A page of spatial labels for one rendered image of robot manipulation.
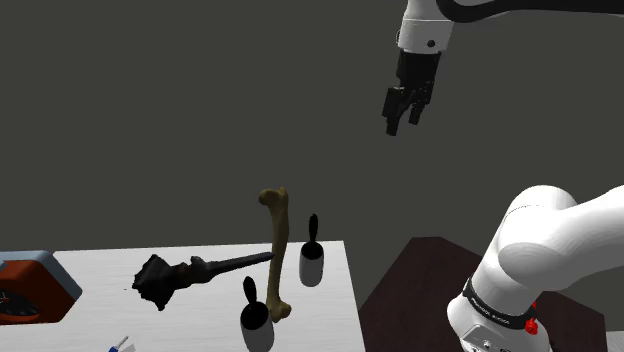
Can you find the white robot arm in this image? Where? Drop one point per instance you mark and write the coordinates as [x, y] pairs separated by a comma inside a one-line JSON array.
[[546, 253]]

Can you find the dark maroon robot stand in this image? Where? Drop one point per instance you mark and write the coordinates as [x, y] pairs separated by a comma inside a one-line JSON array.
[[419, 302]]

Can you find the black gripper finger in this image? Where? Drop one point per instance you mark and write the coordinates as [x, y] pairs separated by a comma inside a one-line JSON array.
[[393, 109], [418, 108]]

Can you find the red and grey-blue scale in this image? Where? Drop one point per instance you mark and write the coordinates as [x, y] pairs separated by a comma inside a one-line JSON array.
[[34, 287]]

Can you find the tan long bone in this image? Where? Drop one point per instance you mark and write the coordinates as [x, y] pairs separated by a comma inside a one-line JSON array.
[[278, 253]]

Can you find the black dagger with ornate hilt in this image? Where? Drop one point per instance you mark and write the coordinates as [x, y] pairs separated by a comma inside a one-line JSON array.
[[161, 282]]

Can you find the blue and white pen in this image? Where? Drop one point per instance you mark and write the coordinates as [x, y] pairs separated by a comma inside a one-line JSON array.
[[118, 345]]

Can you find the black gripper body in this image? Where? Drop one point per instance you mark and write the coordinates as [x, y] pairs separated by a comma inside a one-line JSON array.
[[415, 68]]

